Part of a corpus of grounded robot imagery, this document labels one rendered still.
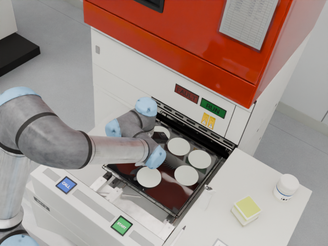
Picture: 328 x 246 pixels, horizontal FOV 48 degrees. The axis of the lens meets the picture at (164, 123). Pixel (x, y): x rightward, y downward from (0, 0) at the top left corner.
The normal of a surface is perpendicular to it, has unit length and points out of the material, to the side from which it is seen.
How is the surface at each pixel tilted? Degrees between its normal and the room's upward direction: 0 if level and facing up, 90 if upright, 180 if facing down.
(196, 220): 0
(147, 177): 1
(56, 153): 63
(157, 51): 90
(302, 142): 0
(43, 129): 19
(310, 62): 90
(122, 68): 90
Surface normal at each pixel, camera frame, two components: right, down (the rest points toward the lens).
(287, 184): 0.11, -0.67
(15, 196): 0.58, 0.61
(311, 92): -0.57, 0.56
